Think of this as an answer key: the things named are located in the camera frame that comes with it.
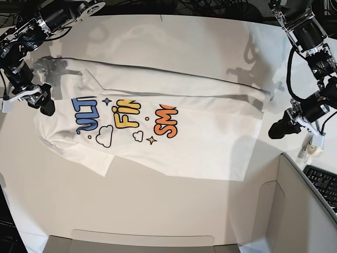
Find grey right partition panel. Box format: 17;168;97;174
239;153;336;252

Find black background cables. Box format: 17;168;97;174
0;0;337;35

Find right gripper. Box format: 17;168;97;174
5;83;55;116

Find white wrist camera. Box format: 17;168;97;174
2;100;13;113
312;134;325;149

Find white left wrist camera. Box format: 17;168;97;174
312;134;325;149

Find clear tape dispenser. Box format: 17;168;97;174
298;132;323;160

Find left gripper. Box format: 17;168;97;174
268;99;326;139

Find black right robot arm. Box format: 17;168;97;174
1;1;106;116

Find white printed t-shirt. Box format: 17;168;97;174
33;57;270;181

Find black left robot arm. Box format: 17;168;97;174
268;1;336;139

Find black computer keyboard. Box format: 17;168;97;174
303;165;337;212

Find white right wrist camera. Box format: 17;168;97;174
2;100;13;113

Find grey front partition panel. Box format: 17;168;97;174
43;229;240;252

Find grey partition panel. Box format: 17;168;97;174
43;229;240;252
239;153;336;252

